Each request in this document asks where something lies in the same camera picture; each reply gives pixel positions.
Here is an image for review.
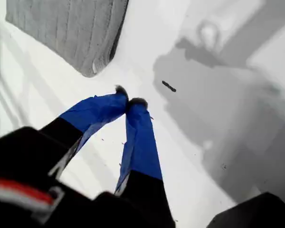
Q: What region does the grey striped towel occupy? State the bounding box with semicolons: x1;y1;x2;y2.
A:
5;0;130;78

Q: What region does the small black scrap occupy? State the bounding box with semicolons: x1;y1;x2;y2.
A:
161;80;177;93

